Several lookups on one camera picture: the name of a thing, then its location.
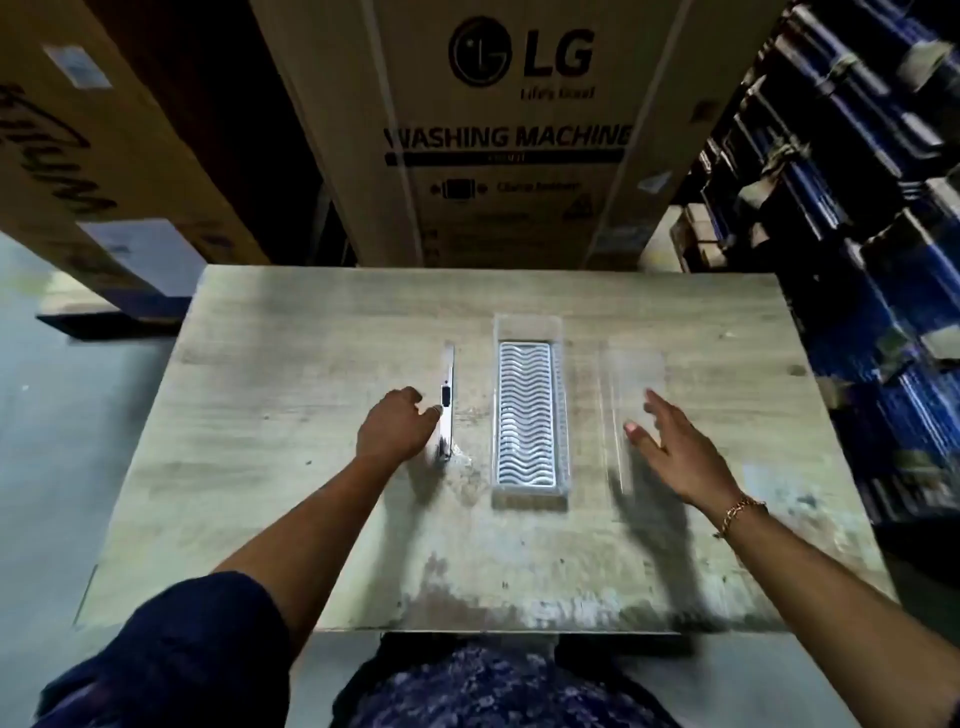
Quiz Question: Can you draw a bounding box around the wavy patterned phone case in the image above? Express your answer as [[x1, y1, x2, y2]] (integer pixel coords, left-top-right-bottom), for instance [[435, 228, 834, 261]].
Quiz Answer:
[[496, 341, 561, 490]]

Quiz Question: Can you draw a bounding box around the stack of blue packets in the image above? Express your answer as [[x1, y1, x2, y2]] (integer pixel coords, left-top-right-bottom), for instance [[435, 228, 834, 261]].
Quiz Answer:
[[675, 0, 960, 522]]

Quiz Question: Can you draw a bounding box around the person's right forearm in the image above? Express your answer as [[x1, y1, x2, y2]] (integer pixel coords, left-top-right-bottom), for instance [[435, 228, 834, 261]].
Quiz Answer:
[[712, 501, 960, 728]]

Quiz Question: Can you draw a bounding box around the clear plastic lid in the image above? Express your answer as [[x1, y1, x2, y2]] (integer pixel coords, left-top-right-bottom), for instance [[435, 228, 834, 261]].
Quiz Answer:
[[598, 336, 670, 498]]

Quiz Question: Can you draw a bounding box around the dark blue sleeve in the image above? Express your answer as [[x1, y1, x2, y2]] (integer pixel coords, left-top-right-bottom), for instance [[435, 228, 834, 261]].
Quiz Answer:
[[33, 570, 295, 728]]

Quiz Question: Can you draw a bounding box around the large printed cardboard box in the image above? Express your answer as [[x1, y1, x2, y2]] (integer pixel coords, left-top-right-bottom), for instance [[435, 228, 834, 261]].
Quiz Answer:
[[249, 0, 790, 272]]

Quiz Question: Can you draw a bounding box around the person's left hand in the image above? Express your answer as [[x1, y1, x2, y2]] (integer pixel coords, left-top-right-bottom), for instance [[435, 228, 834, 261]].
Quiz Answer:
[[355, 386, 445, 471]]

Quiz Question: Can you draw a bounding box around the person's right hand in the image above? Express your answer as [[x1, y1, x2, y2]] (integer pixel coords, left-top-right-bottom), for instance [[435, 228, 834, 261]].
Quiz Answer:
[[624, 388, 745, 520]]

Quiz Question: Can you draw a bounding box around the gold chain bracelet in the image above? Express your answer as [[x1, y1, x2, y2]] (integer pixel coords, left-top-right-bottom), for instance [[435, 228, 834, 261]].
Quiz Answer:
[[712, 494, 770, 540]]

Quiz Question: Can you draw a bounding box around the silver smartphone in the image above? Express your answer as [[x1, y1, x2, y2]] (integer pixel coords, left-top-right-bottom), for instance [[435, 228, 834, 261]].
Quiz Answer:
[[436, 341, 457, 463]]

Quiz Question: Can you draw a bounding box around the cardboard box with blue label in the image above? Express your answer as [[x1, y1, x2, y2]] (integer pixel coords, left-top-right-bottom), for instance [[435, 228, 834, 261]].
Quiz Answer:
[[0, 0, 273, 318]]

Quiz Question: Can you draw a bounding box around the person's left forearm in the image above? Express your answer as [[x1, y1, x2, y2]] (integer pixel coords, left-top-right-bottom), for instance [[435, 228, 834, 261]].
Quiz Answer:
[[212, 450, 408, 655]]

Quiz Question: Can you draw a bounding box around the clear plastic tray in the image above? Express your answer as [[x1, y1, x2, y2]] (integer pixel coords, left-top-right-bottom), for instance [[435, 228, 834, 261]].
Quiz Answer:
[[490, 312, 572, 505]]

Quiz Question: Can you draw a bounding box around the floral patterned garment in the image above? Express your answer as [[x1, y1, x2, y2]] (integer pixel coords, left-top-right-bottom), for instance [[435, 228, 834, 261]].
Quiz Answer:
[[330, 637, 680, 728]]

